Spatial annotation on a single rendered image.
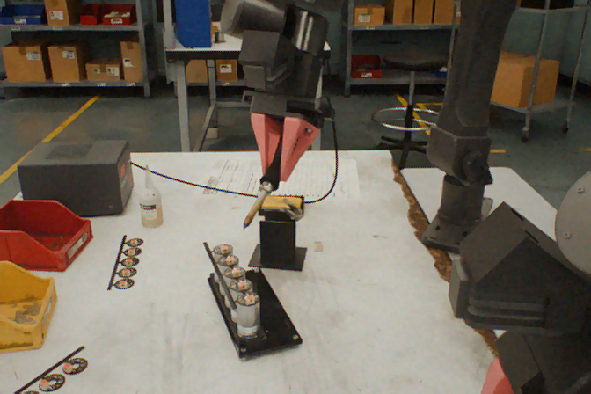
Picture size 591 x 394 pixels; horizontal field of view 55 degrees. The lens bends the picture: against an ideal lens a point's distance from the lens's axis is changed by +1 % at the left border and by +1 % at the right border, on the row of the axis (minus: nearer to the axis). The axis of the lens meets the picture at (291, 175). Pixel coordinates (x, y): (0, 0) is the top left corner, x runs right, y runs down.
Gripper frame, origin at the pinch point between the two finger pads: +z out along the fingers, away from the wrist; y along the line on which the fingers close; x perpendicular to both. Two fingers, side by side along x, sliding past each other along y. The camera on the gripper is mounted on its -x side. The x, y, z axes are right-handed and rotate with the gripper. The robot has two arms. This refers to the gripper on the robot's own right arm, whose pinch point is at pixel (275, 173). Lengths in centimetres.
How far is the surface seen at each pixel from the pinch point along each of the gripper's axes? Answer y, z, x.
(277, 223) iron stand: -1.6, 6.3, 7.0
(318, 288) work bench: 5.8, 13.3, 7.1
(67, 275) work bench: -25.8, 18.4, -3.0
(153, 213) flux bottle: -23.9, 8.8, 10.2
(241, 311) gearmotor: 3.1, 15.4, -8.5
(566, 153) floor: 40, -58, 313
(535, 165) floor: 25, -44, 286
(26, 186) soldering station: -42.9, 8.6, 3.0
